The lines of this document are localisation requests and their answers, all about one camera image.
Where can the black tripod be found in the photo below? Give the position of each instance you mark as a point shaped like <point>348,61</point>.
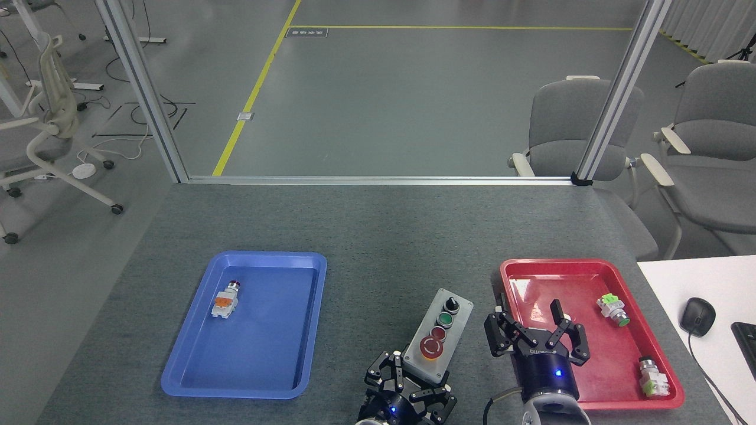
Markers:
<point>745,54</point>

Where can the red plastic tray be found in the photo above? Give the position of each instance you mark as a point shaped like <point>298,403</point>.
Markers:
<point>614,354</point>

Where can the grey armchair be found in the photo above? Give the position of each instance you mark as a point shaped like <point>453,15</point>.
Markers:
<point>714,112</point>
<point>555,118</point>

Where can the blue plastic tray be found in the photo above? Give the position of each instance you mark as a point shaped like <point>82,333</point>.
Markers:
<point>260,330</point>

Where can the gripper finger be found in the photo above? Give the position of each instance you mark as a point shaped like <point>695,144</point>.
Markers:
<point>384,375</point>
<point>503,337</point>
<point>437,404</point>
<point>573,343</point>

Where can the white desk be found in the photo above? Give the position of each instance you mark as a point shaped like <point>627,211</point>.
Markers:
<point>667,283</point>

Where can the grey floor sign plate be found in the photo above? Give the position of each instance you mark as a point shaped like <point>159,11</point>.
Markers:
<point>307,32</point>

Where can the white round floor device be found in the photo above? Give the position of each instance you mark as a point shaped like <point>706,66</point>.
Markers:
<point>84,171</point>

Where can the silver aluminium post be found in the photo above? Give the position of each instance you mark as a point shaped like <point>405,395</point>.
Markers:
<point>620,94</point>
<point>142,88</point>

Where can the white curtain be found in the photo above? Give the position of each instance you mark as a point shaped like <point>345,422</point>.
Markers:
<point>709,23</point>

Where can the white desk foot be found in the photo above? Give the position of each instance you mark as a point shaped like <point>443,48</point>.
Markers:
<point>142,40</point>

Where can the grey control box with buttons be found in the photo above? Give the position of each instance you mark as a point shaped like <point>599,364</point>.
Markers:
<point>458,330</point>

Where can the white mesh office chair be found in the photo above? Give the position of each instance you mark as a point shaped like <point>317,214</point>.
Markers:
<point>56,127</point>

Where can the black keyboard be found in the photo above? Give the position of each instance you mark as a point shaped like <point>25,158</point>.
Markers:
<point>747,348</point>

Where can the black corner bracket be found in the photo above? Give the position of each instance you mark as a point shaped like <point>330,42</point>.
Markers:
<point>582,179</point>

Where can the white desk leg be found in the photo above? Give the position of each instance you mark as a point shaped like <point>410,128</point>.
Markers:
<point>87,87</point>

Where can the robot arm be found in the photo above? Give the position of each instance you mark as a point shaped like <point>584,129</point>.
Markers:
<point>369,421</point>
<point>556,414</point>

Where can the silver floor socket plate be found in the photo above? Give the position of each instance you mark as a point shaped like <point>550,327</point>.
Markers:
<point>246,116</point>

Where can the green push button switch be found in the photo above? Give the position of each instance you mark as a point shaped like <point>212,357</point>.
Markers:
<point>652,381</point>
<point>611,308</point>

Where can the black computer mouse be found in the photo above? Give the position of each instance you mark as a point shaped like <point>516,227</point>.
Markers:
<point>697,317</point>

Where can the silver aluminium rail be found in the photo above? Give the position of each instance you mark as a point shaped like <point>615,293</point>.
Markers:
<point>378,180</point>

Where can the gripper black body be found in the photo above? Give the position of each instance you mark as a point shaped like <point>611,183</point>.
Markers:
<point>394,411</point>
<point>548,376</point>

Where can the red push button switch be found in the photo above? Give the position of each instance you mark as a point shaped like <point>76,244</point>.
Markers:
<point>225,302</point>

